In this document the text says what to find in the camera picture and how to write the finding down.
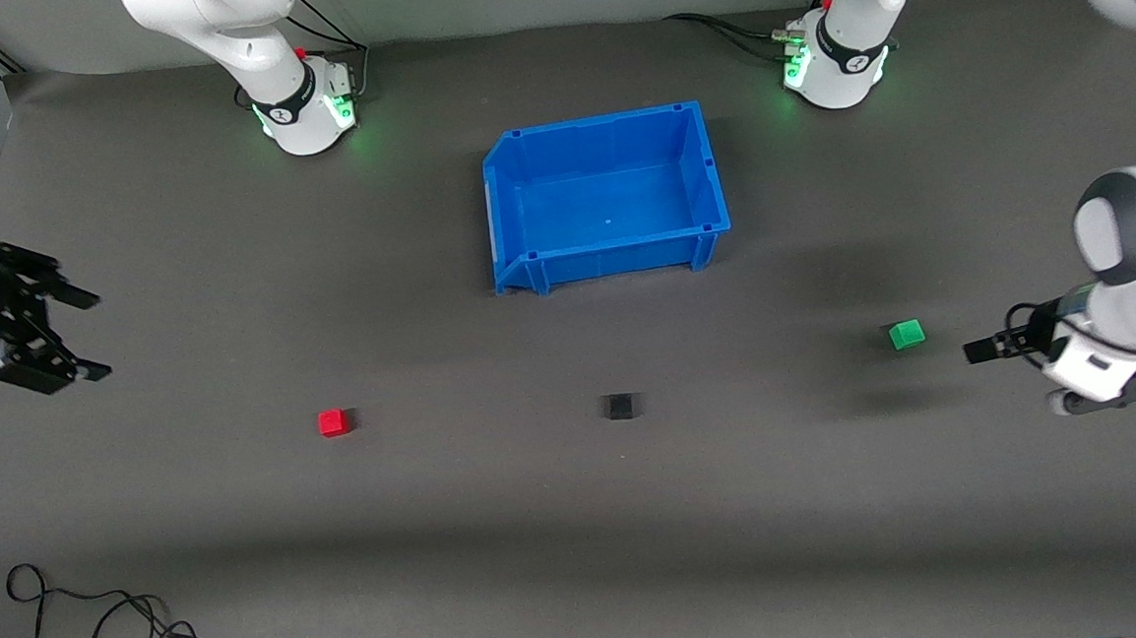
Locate black left arm base cables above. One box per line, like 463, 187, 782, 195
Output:
662, 0, 844, 69

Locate blue plastic storage bin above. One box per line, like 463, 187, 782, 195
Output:
478, 98, 735, 299

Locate dark grey table mat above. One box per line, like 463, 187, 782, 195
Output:
0, 0, 1136, 638

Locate black arm base cables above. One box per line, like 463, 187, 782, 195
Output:
662, 0, 844, 69
228, 0, 373, 109

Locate black right arm base cables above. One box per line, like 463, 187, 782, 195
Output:
228, 0, 373, 109

